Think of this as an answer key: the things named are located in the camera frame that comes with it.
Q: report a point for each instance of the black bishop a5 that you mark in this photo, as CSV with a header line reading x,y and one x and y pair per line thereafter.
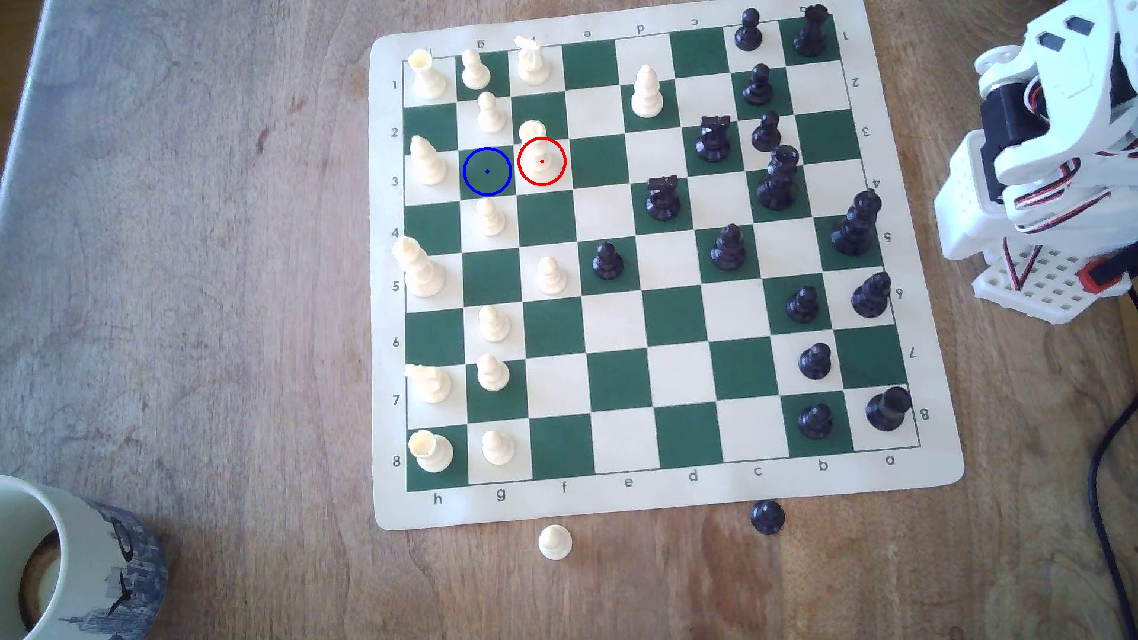
x,y
852,236

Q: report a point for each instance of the white chess rook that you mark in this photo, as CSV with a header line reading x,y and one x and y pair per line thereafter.
x,y
428,82
434,455

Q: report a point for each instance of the black chess rook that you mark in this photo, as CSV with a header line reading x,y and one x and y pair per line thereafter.
x,y
885,411
810,40

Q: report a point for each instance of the orange black clamp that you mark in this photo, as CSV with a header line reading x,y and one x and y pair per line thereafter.
x,y
1101,274

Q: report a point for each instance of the white chess pawn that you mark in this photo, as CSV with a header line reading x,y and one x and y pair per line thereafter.
x,y
491,222
492,378
476,76
491,120
552,280
499,451
555,542
495,329

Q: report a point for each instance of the printed ceramic mug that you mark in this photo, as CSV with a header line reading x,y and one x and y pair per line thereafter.
x,y
89,569

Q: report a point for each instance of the white chess knight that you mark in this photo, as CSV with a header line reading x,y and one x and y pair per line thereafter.
x,y
433,385
533,67

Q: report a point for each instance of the green and cream chess mat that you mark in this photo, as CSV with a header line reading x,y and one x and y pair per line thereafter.
x,y
622,382

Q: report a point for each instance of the white chess bishop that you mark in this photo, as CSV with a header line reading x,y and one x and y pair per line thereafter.
x,y
647,102
429,169

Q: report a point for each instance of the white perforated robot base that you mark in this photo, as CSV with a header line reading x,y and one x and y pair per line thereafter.
x,y
1049,289

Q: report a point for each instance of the black chess queen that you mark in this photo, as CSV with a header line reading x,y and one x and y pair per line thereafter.
x,y
777,188

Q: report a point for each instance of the white chess king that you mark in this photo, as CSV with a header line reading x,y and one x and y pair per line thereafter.
x,y
424,277

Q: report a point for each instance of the white chess queen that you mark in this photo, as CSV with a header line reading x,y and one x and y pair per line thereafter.
x,y
539,149

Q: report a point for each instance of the black chess knight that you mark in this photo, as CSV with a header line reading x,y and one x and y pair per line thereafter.
x,y
713,144
663,204

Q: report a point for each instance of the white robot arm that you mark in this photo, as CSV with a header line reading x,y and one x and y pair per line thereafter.
x,y
973,200

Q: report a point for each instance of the black chess pawn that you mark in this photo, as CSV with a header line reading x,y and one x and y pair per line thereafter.
x,y
802,308
748,37
767,517
765,138
757,91
607,265
814,422
814,363

